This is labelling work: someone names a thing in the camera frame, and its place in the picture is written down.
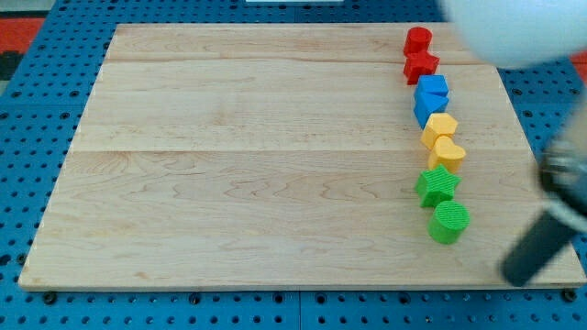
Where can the wooden board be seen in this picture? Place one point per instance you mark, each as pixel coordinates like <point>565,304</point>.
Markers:
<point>233,157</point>

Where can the red cylinder block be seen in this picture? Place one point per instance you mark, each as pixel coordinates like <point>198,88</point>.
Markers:
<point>417,39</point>

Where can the green cylinder block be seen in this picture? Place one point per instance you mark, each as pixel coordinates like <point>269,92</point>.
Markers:
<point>448,221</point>

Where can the blue cube block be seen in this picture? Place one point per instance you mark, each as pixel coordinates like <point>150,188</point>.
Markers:
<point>431,88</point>

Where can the yellow hexagon block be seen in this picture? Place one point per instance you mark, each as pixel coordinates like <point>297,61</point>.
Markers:
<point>438,125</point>

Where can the yellow heart block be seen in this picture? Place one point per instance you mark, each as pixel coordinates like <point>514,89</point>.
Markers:
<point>445,152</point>

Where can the blue triangle block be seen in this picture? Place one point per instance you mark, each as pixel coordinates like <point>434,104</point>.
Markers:
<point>427,104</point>

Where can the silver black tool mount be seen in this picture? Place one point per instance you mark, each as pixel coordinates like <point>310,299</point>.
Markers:
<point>562,170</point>

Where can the red star block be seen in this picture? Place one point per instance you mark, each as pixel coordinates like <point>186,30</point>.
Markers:
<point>418,64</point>

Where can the dark cylindrical pusher stick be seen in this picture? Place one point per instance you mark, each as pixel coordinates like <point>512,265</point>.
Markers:
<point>542,242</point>

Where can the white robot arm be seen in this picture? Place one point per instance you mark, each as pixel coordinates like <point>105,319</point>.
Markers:
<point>517,35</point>

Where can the green star block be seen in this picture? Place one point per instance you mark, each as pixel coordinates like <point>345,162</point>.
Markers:
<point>436,186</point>

